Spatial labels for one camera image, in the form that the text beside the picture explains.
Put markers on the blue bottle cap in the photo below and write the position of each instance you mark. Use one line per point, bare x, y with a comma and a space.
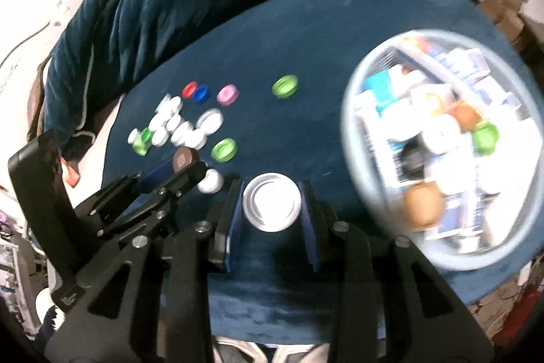
201, 93

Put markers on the large green bottle cap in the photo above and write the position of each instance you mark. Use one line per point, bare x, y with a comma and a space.
284, 86
224, 150

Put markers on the pink bottle cap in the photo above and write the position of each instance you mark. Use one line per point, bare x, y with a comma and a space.
227, 95

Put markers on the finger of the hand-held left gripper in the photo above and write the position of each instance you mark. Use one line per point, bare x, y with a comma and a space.
187, 178
157, 178

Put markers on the red printed card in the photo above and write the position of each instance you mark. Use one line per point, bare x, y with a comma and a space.
71, 175

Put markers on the blue white medicine box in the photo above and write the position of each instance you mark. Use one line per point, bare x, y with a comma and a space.
454, 61

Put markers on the small green bottle cap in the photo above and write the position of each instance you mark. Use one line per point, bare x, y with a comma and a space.
484, 137
143, 139

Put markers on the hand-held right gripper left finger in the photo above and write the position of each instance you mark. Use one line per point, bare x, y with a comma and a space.
235, 227

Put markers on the red bottle cap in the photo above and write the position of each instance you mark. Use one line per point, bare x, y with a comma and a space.
190, 89

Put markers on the teal packet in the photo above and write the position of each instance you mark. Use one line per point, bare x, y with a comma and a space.
376, 84

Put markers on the large brown jar lid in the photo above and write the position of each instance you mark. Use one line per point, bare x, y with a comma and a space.
423, 203

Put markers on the small brown bottle cap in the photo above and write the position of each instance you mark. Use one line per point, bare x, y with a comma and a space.
467, 114

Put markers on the light blue round basket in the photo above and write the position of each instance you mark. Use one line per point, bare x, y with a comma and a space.
350, 142

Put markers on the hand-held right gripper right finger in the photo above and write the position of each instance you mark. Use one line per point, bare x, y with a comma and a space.
309, 227

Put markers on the white orange medicine box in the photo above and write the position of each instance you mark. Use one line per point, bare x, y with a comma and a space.
431, 99

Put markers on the dark bottle cap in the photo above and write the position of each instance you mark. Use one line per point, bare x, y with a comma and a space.
185, 159

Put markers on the wide white jar lid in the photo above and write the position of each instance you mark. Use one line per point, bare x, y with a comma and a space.
272, 203
442, 133

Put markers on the pile of white caps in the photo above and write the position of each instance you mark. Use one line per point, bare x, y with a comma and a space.
211, 119

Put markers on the dark blue blanket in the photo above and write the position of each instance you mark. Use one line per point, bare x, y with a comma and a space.
318, 48

